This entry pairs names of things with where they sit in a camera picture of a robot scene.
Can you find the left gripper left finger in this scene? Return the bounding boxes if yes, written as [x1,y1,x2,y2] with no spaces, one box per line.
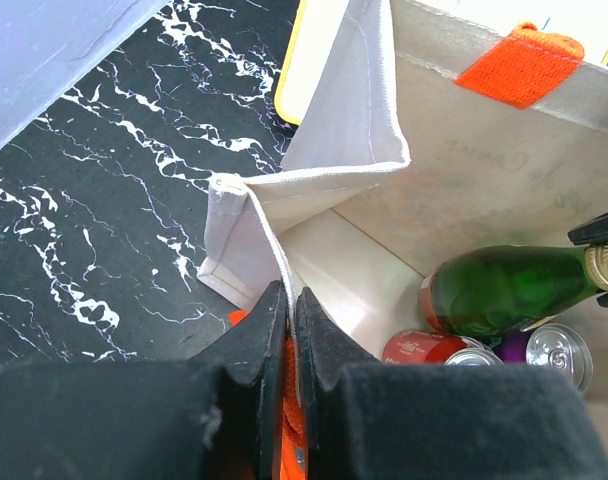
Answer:
[0,281,288,479]

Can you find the white board wooden frame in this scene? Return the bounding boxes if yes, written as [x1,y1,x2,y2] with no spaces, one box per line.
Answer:
[273,0,608,127]

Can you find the purple soda can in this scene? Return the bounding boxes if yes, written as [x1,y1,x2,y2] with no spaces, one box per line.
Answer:
[493,323,594,393]

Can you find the beige canvas bag orange handles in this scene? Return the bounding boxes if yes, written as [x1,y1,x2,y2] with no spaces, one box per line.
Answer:
[199,1,608,479]

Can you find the green glass bottle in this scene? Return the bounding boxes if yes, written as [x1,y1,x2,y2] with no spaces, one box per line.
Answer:
[419,242,608,339]

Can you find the red cola can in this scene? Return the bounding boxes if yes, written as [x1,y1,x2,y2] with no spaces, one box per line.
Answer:
[381,330,503,366]

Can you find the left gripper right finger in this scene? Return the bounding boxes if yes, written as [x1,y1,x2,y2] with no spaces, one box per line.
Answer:
[294,289,608,479]

